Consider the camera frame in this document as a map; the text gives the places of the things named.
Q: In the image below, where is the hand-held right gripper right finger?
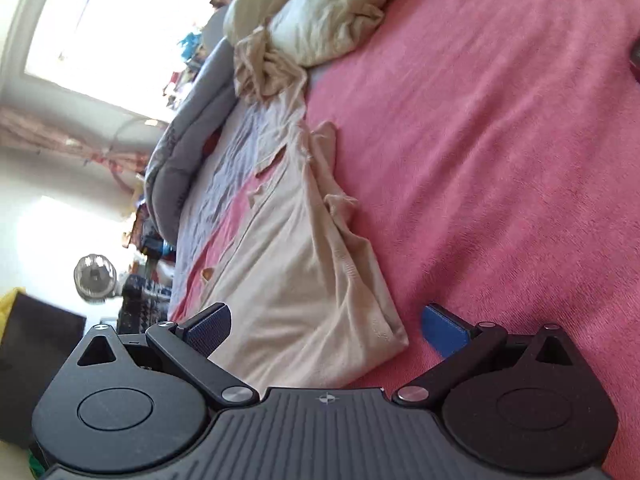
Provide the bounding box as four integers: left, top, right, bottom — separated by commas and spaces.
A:
392, 304, 576, 406

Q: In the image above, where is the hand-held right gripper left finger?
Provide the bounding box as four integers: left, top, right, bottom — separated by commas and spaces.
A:
75, 302, 258, 406

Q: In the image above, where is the beige t-shirt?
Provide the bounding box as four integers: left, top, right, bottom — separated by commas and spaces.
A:
200, 121, 410, 393

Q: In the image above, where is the blue red patterned cloth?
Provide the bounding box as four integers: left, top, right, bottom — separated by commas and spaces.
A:
117, 275, 174, 332

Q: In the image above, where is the white standing fan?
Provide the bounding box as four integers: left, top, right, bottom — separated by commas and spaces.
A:
74, 254, 122, 304

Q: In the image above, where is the lavender bed sheet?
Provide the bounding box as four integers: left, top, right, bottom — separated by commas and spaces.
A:
170, 95, 301, 312

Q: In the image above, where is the pink blanket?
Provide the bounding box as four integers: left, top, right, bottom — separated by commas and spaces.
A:
167, 0, 640, 466

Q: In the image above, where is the grey patterned duvet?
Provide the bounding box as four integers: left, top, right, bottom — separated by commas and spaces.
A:
144, 35, 242, 247

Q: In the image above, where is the black television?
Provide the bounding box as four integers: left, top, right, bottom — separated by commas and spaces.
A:
0, 292, 87, 448

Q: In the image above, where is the yellow cloth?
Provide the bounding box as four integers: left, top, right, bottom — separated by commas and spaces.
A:
0, 287, 27, 332

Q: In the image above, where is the crumpled beige garment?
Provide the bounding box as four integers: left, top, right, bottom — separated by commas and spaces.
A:
232, 30, 311, 111

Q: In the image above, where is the row of windowsill clutter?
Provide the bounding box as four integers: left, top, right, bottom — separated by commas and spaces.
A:
160, 0, 281, 112

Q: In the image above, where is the window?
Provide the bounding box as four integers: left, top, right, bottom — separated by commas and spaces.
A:
25, 0, 223, 122

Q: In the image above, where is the beige pillow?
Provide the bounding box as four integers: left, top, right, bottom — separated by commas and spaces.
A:
222, 0, 306, 47

